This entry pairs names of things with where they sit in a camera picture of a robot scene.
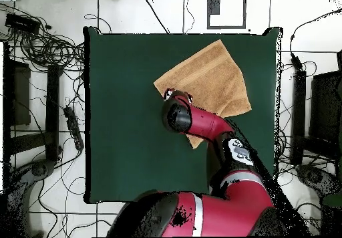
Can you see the dark green table cloth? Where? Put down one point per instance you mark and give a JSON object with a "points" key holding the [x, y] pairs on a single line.
{"points": [[120, 141]]}

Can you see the black electronics box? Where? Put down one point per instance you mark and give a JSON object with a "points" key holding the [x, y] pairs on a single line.
{"points": [[21, 22]]}

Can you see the black metal frame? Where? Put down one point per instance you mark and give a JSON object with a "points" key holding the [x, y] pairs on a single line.
{"points": [[324, 101], [52, 101]]}

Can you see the orange terry towel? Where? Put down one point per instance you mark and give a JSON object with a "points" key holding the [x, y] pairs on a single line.
{"points": [[208, 75]]}

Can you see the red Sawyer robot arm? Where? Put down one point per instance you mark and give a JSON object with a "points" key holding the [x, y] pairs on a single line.
{"points": [[208, 123]]}

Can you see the grey floor outlet frame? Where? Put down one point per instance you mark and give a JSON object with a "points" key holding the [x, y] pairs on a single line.
{"points": [[213, 6]]}

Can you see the black power strip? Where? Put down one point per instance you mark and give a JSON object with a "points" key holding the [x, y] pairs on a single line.
{"points": [[73, 127]]}

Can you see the grey tripod base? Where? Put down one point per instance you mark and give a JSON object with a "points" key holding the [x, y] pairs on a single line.
{"points": [[40, 168], [315, 176]]}

